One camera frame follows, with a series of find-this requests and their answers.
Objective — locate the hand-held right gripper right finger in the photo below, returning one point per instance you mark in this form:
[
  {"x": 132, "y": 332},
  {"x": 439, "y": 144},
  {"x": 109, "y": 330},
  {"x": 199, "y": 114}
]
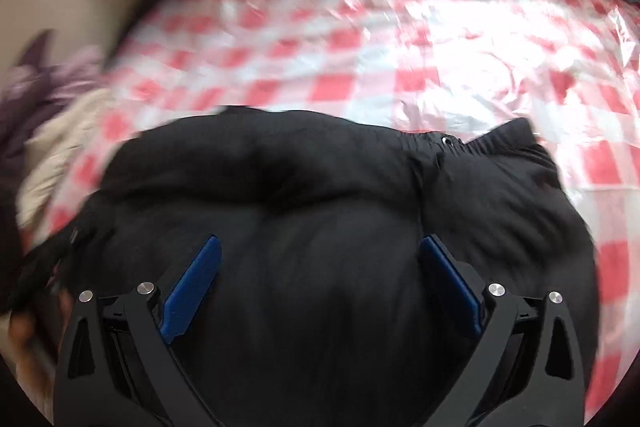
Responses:
[{"x": 450, "y": 287}]

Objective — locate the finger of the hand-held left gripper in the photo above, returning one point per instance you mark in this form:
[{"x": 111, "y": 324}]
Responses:
[{"x": 55, "y": 262}]

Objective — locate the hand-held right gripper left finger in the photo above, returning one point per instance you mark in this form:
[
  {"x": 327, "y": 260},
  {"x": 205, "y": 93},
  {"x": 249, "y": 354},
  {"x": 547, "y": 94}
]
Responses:
[{"x": 192, "y": 287}]

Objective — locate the black puffer jacket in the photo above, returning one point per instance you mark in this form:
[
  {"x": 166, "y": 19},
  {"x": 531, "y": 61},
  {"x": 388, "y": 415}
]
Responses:
[{"x": 325, "y": 207}]

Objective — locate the cream quilt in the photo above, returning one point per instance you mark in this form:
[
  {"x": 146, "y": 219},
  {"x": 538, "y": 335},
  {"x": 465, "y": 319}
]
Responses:
[{"x": 65, "y": 142}]

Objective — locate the purple blanket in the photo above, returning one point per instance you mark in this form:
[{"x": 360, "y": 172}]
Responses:
[{"x": 35, "y": 92}]

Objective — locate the red checked plastic sheet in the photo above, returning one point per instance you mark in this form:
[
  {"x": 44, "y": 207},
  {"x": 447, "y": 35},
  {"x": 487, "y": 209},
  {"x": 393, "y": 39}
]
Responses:
[{"x": 375, "y": 32}]

